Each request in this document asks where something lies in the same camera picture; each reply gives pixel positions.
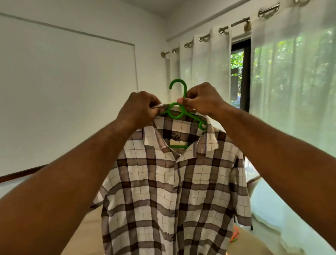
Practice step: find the brown white plaid shirt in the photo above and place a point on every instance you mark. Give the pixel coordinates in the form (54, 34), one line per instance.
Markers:
(168, 205)

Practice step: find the person's left hand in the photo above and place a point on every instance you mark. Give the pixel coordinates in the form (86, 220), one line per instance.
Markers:
(137, 109)

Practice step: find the sheer white curtain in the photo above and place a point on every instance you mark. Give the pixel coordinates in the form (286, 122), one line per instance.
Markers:
(294, 79)
(210, 63)

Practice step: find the person's right hand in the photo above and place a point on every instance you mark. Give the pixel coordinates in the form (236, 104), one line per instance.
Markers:
(204, 100)

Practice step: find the person's right forearm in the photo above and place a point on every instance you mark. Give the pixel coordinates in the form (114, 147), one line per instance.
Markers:
(283, 157)

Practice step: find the person's left forearm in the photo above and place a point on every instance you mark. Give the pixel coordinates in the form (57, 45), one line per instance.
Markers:
(57, 194)

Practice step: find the black window frame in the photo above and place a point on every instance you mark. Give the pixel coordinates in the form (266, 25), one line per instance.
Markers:
(244, 73)

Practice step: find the pile of coloured plastic hangers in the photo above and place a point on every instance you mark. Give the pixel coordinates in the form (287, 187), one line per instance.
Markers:
(235, 234)

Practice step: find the metal curtain rod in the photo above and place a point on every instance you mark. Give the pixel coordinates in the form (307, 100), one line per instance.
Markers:
(239, 22)

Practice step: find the bed with taupe sheet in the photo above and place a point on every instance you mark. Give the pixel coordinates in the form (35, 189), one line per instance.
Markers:
(86, 236)

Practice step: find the green plastic hanger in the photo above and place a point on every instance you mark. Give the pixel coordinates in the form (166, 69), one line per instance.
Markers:
(181, 111)

